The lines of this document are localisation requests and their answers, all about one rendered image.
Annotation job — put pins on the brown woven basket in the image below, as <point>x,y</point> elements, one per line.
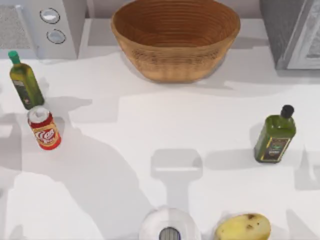
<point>175,37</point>

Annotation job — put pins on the white paper roll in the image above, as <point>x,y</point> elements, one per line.
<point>170,225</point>

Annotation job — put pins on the green bottle with black cap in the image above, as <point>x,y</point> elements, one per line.
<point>275,137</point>

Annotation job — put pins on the yellow bread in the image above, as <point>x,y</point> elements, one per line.
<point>243,227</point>

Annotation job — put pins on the red and white can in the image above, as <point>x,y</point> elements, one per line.
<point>45,130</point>

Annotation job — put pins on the pale microwave oven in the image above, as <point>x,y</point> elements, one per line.
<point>62,27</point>

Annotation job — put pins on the grey cabinet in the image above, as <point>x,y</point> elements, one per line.
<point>287,32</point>

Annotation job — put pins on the microwave knob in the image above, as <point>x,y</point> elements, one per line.
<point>49,15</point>
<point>56,36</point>

